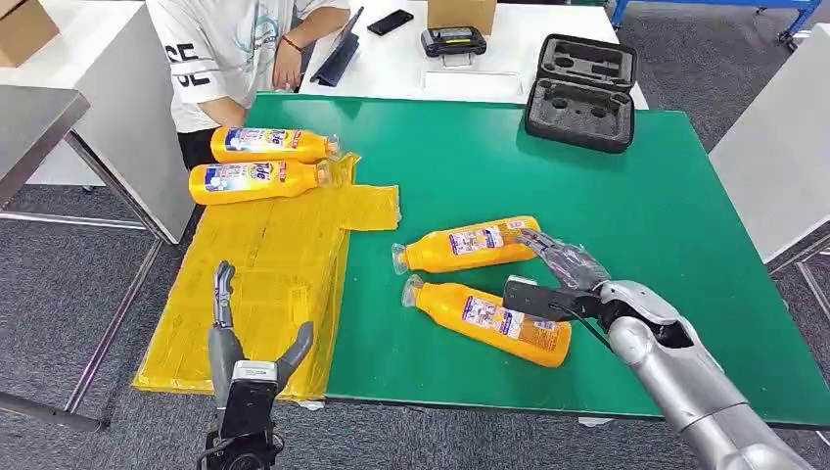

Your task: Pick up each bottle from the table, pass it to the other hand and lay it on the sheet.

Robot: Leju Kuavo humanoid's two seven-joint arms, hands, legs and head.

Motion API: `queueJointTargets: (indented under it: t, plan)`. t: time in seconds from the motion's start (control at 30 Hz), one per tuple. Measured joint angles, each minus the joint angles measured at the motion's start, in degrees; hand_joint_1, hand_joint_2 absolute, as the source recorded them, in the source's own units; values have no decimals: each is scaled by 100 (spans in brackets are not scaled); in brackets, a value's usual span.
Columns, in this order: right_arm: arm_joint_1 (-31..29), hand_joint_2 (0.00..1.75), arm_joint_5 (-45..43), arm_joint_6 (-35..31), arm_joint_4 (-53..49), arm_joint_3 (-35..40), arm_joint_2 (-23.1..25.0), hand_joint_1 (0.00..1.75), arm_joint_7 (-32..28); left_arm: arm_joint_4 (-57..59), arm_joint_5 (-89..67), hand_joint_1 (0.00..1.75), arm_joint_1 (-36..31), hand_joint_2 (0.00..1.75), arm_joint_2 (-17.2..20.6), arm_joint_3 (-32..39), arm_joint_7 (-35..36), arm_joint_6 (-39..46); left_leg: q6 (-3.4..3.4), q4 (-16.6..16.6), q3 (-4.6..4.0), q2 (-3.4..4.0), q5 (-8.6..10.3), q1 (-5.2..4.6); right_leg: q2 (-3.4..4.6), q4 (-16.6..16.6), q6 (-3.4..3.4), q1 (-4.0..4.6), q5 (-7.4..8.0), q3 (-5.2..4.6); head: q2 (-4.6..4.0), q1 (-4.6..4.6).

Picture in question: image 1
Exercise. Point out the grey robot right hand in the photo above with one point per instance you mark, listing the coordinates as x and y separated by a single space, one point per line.
574 266

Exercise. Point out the person's left hand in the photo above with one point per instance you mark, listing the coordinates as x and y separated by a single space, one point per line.
287 68

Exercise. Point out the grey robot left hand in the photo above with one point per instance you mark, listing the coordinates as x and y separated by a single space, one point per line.
224 350

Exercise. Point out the tablet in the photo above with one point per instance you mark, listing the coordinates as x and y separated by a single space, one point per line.
336 58

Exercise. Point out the orange plastic bottle clear cap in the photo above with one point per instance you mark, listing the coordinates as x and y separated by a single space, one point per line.
434 253
259 150
246 188
454 311

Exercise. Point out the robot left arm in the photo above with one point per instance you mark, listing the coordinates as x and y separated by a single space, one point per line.
243 454

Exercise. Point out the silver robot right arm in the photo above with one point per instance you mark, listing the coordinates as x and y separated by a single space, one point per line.
681 383

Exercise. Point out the red wristband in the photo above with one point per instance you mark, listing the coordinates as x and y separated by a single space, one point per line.
292 43

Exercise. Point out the person in white shirt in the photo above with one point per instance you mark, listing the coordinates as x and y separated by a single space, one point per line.
220 52

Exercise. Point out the yellow plastic sheet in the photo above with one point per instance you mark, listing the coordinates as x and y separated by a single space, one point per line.
259 279

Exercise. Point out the white table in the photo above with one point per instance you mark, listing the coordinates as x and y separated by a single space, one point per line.
389 71

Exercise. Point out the black smartphone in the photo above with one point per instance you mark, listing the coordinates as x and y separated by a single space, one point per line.
390 22

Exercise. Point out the black foam-lined case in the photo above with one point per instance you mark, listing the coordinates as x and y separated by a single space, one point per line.
580 120

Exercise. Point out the green table mat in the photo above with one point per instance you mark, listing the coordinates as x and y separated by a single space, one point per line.
454 162

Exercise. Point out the black handheld device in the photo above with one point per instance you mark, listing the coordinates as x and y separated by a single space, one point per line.
452 42

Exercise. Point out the small cardboard box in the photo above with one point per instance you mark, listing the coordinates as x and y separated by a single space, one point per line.
461 14

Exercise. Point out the pale grey table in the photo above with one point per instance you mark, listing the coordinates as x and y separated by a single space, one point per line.
778 143

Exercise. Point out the grey table with metal legs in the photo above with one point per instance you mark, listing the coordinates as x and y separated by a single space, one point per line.
32 123

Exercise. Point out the large cardboard box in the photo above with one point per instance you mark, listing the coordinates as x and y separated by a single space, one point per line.
23 32

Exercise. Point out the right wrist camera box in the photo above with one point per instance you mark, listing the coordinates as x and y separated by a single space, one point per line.
538 301

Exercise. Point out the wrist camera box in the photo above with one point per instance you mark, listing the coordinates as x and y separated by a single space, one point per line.
538 301
249 402

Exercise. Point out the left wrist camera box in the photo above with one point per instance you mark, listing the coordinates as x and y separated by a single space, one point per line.
249 402

